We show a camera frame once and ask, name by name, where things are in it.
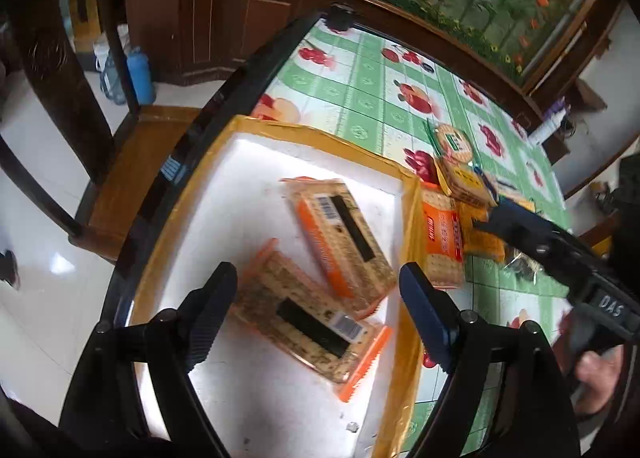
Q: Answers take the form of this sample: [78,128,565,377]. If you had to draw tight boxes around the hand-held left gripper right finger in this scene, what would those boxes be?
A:
[399,262,581,458]

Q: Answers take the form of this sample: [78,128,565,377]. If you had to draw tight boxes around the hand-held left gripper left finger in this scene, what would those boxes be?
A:
[59,262,239,458]

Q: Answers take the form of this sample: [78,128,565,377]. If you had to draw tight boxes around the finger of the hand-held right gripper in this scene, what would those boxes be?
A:
[471,197,551,263]

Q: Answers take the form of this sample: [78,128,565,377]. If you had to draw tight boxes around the yellow snack packet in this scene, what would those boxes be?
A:
[457,200,508,261]

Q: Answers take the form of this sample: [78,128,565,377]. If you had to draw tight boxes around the orange cracker packet black label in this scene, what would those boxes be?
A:
[232,238,393,404]
[280,177,399,321]

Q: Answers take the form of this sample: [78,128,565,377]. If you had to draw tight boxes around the green round cracker packet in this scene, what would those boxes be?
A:
[425,120,476,166]

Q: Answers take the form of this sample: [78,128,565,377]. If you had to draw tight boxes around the white foam box yellow tape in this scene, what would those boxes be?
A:
[117,115,426,458]

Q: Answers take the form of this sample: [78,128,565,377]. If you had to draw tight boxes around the person's right hand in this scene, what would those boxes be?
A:
[559,310,626,420]

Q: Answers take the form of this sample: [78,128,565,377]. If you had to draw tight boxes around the dark clear snack packet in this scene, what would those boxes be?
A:
[502,250,546,283]

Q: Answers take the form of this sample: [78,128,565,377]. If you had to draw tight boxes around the square cracker packet yellow label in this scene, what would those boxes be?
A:
[435,158,498,209]

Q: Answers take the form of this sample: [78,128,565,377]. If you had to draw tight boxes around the orange cracker packet red stripe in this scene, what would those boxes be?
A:
[421,188,466,289]

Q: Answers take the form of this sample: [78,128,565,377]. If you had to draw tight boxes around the white plastic bottle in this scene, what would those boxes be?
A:
[527,110,561,146]

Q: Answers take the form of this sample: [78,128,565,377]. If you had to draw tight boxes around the purple cans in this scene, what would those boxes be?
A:
[547,96,571,121]

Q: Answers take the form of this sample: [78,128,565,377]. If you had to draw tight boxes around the cardboard box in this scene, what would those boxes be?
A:
[570,78,608,111]

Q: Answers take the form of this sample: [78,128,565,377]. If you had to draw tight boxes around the dark wooden chair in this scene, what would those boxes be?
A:
[0,0,203,266]

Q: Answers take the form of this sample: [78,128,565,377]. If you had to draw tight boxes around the green fruit print tablecloth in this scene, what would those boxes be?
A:
[250,20,573,458]

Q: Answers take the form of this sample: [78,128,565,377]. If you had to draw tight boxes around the blue water bottle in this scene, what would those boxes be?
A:
[126,48,157,106]

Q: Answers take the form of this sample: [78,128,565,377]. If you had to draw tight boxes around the clear water jug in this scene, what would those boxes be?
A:
[99,55,128,106]

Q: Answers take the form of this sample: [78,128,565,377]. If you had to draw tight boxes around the black table clamp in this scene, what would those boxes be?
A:
[325,2,357,33]

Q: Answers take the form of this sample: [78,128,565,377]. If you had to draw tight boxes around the brown wooden cabinet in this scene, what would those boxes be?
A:
[105,0,571,169]

